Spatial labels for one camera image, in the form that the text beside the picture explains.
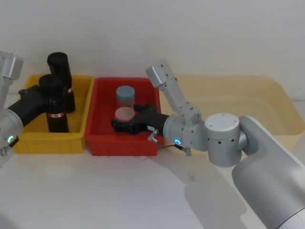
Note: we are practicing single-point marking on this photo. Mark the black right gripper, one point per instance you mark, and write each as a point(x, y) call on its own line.
point(152, 120)

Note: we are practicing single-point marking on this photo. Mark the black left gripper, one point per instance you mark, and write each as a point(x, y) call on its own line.
point(31, 105)

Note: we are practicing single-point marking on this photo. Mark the black bottle with red band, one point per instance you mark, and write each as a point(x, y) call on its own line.
point(59, 66)
point(57, 124)

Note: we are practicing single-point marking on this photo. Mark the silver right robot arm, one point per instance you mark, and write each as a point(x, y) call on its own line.
point(262, 167)

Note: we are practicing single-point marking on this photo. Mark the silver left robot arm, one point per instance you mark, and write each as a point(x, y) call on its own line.
point(9, 124)

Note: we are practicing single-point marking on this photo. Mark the pink round jar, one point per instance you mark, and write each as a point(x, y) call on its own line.
point(124, 114)

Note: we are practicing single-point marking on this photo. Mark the blue-grey round jar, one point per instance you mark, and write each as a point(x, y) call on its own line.
point(125, 95)

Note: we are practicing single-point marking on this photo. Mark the red plastic bin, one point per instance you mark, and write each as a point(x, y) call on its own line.
point(119, 145)

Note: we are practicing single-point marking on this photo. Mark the yellow plastic bin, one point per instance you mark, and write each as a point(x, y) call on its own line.
point(47, 143)

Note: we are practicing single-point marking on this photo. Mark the cream translucent plastic tray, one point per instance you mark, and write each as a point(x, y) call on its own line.
point(238, 100)

